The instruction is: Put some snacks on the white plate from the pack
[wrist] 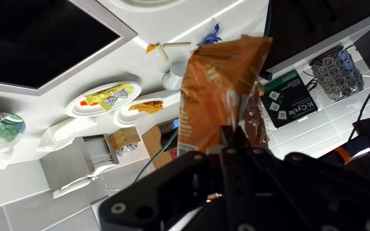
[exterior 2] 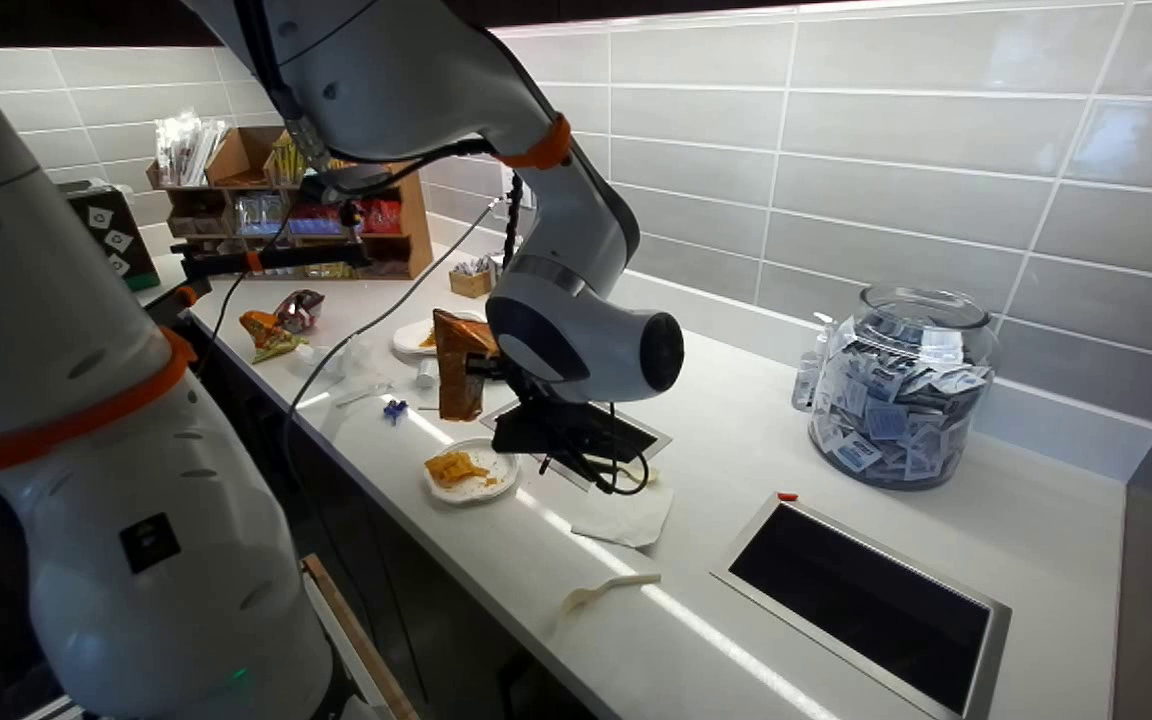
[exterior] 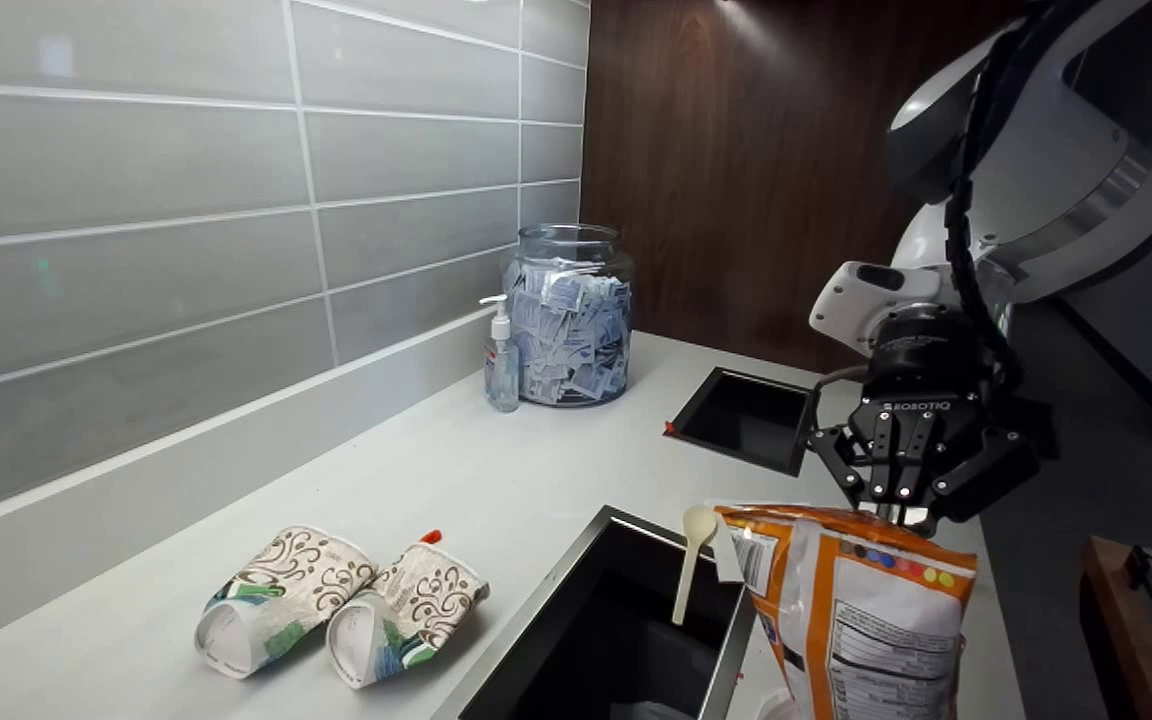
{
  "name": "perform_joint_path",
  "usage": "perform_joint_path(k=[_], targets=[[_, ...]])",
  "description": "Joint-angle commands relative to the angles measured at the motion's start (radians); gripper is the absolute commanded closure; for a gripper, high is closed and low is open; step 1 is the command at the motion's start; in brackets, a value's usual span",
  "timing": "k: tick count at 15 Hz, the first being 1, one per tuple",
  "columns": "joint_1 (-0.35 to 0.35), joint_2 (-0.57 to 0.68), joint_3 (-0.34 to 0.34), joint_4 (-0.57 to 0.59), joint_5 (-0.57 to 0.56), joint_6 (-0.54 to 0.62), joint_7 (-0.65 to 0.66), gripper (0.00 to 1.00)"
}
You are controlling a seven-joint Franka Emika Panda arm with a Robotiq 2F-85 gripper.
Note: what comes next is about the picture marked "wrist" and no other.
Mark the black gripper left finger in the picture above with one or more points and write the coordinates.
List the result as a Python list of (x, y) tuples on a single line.
[(227, 138)]

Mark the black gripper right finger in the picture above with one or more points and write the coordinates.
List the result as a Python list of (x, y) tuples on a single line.
[(241, 138)]

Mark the orange snack pack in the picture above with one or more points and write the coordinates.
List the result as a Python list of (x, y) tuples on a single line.
[(218, 84)]

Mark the small plate with orange snack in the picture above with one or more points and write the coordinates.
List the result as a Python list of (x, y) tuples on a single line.
[(144, 109)]

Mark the small plate with colourful wrapper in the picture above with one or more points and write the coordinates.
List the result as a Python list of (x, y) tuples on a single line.
[(103, 97)]

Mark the small white cup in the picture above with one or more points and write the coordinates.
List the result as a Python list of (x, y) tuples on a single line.
[(173, 77)]

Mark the small cardboard box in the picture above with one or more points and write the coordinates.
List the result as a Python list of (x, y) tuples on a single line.
[(125, 138)]

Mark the small blue wrapper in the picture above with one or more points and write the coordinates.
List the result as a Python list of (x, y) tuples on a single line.
[(212, 36)]

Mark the wooden stir stick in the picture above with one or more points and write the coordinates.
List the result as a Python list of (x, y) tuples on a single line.
[(178, 42), (162, 51)]

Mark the K-cup pod rack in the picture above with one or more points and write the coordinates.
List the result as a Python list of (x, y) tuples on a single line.
[(337, 71)]

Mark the black orange clamp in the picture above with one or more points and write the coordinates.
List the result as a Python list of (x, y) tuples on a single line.
[(360, 142)]

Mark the white napkin dispenser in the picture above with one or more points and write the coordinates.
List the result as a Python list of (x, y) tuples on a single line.
[(69, 166)]

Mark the steel framed counter opening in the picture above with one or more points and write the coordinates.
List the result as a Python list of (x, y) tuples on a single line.
[(31, 42)]

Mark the green white snack bag left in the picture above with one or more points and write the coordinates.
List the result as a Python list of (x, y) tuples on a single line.
[(0, 136)]

